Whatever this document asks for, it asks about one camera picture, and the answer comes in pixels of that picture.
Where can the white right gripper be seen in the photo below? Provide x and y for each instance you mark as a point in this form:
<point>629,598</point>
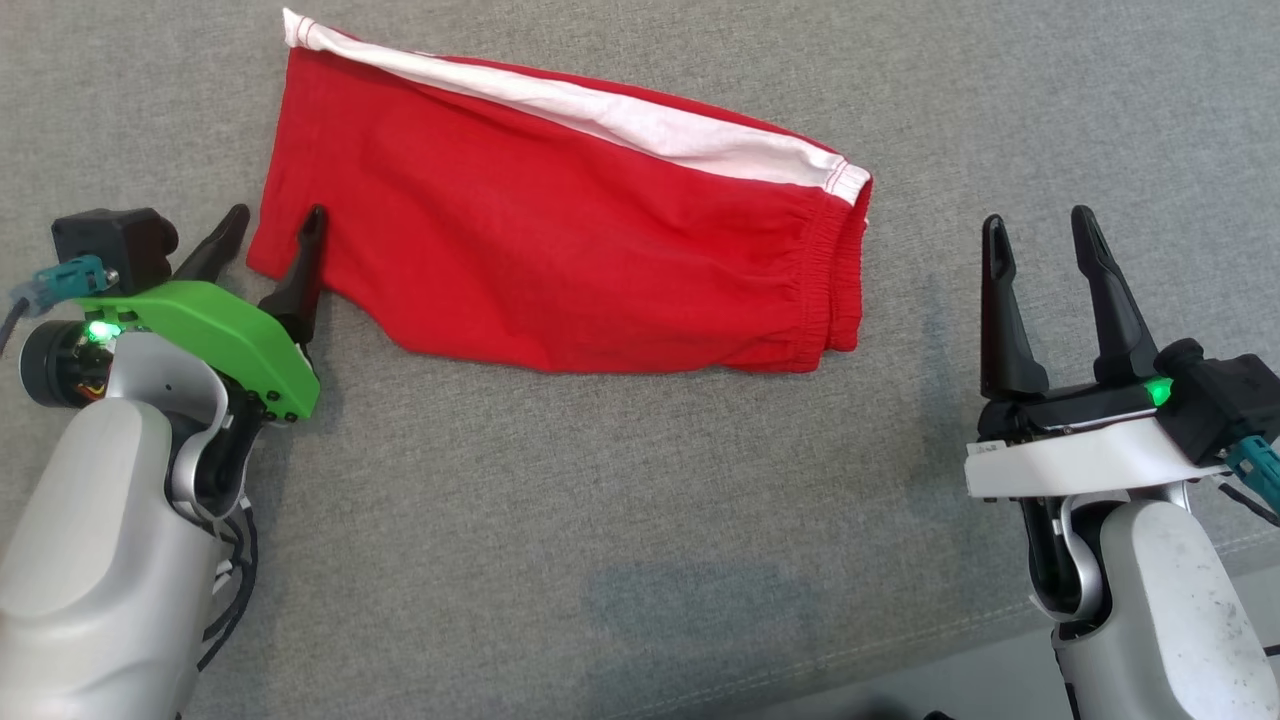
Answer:
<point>1080,460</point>

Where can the red shorts with white stripe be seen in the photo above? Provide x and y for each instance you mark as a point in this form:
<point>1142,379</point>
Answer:
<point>560,260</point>

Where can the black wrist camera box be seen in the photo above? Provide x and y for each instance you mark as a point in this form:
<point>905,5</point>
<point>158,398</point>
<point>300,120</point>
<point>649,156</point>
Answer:
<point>1225,400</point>
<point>115,245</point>

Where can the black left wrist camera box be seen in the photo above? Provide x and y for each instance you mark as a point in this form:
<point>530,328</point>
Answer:
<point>115,245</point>

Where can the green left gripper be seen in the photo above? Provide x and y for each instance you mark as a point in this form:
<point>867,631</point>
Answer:
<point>230,335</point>

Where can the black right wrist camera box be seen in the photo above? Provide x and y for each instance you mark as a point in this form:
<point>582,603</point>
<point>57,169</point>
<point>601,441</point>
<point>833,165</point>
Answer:
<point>1225,400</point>

